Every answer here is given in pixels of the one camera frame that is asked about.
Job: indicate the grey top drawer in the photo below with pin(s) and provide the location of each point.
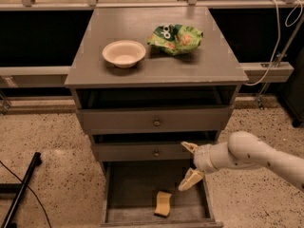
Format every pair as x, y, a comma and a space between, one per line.
153, 120

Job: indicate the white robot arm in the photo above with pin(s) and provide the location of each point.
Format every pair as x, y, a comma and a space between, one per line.
243, 150

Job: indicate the white paper bowl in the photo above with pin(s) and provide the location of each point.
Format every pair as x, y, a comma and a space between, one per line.
124, 53

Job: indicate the yellow sponge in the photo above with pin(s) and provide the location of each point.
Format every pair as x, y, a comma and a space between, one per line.
162, 204

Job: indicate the black stand leg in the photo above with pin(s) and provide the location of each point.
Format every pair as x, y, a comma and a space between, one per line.
18, 191

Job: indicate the green chip bag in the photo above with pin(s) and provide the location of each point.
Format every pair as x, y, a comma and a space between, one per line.
175, 39

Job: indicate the grey wooden drawer cabinet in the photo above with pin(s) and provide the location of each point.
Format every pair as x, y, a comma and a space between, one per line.
208, 77

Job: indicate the grey open bottom drawer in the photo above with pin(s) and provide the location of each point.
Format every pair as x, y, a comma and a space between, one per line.
130, 196

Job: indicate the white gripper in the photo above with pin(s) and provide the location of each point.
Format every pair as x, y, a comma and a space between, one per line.
202, 160

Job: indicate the grey middle drawer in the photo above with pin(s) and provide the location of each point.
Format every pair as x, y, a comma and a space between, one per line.
140, 151

